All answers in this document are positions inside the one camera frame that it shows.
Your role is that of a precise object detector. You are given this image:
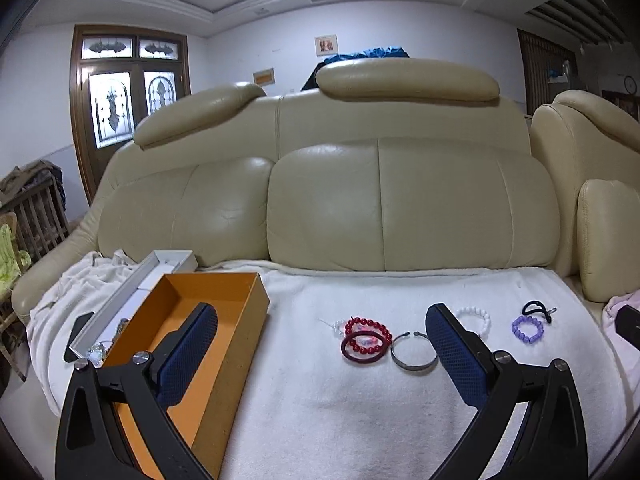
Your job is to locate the black hair tie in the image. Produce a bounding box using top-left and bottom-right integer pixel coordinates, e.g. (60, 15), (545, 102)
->
(520, 299), (558, 324)

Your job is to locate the purple bead bracelet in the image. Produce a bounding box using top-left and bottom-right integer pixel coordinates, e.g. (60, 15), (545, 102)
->
(511, 314), (546, 346)

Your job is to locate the white bead bracelet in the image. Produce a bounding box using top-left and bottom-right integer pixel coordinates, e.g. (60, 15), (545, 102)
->
(455, 305), (493, 339)

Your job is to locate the silver metal bangle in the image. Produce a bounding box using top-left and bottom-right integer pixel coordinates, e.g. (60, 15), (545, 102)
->
(390, 330), (438, 374)

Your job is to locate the dark red bangle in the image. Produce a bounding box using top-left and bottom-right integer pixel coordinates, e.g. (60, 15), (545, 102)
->
(341, 330), (390, 364)

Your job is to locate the red bead bracelet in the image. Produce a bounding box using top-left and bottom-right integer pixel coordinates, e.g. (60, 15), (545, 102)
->
(342, 315), (394, 348)

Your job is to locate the clear pink bead bracelet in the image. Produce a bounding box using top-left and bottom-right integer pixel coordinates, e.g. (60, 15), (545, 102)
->
(319, 316), (381, 348)

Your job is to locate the white long jewelry box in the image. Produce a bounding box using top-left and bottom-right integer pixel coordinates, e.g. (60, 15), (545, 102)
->
(75, 249), (198, 367)

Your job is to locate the pink towel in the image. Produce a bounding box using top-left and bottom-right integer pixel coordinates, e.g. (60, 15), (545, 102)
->
(602, 290), (639, 398)

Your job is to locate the black smartphone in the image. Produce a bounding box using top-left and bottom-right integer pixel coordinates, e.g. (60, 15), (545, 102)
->
(63, 312), (94, 363)

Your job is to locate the orange cardboard box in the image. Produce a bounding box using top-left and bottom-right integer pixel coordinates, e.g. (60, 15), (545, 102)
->
(104, 272), (269, 478)

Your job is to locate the beige armchair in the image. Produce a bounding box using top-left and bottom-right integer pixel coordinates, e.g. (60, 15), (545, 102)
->
(530, 90), (639, 304)

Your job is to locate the wicker chair green cushion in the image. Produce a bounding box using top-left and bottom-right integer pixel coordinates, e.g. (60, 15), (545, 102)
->
(1, 212), (32, 382)

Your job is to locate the white fleece blanket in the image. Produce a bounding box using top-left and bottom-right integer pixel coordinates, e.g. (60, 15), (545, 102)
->
(25, 249), (633, 480)

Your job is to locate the beige leather sofa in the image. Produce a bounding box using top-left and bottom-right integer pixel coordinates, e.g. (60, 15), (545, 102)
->
(12, 58), (567, 320)

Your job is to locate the blue jacket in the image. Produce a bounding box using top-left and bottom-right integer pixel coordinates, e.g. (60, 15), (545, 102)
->
(302, 47), (409, 91)

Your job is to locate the wooden glass door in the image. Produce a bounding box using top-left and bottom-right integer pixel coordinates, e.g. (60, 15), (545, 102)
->
(70, 25), (191, 200)

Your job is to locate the wall clock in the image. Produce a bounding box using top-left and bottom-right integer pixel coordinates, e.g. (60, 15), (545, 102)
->
(624, 75), (638, 96)

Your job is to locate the wall picture frame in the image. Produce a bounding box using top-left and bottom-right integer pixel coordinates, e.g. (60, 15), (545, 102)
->
(314, 35), (338, 56)

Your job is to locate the orange wall sign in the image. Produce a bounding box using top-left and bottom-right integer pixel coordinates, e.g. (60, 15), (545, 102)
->
(253, 68), (276, 87)

